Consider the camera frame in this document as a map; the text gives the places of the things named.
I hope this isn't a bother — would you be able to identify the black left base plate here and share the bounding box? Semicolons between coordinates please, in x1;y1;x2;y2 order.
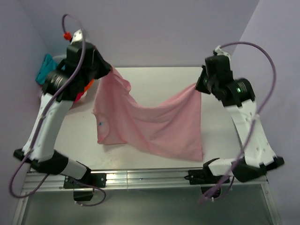
63;173;106;189

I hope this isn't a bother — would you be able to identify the white laundry basket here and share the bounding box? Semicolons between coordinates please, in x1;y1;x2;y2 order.
37;54;90;104

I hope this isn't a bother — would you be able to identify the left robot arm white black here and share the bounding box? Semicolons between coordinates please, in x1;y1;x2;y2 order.
14;30;111;187

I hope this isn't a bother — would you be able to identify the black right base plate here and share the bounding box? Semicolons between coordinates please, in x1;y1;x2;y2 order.
184;169;222;185

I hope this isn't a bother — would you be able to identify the magenta t shirt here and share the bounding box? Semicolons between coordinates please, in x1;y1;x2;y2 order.
74;92;86;102

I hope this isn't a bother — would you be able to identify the teal t shirt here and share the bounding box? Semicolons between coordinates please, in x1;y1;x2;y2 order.
35;54;58;86

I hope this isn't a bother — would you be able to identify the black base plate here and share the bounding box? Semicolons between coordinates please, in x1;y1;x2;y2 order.
184;169;222;185
63;173;106;189

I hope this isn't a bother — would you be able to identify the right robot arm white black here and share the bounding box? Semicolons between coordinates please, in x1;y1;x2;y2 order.
195;42;285;183

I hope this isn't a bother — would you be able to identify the pink t shirt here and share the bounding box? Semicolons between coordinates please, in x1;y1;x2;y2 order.
93;67;203;161

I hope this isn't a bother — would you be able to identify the orange t shirt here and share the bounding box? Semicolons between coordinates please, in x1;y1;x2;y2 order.
84;79;94;92

